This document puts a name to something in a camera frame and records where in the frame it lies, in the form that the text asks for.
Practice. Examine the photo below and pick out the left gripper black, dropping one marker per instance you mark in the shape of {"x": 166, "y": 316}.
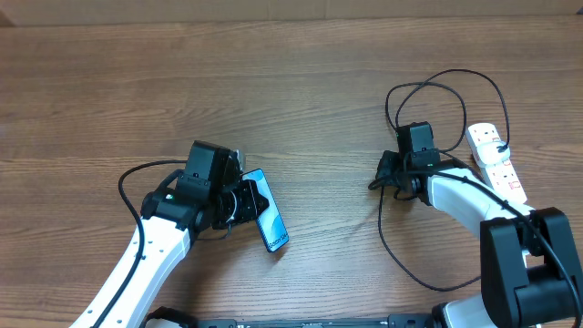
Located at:
{"x": 251, "y": 204}

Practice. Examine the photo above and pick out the Samsung Galaxy smartphone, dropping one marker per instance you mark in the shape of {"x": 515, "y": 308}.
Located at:
{"x": 269, "y": 222}

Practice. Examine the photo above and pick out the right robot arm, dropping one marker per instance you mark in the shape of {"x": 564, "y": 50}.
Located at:
{"x": 530, "y": 272}

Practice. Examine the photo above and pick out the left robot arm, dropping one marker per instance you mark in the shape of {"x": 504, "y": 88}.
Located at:
{"x": 211, "y": 191}

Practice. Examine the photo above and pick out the white USB charger plug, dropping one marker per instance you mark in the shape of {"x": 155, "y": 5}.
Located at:
{"x": 493, "y": 152}

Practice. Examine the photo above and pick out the white power strip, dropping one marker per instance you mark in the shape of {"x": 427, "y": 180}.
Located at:
{"x": 501, "y": 177}

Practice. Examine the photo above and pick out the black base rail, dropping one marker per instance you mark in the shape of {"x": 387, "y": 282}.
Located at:
{"x": 296, "y": 323}

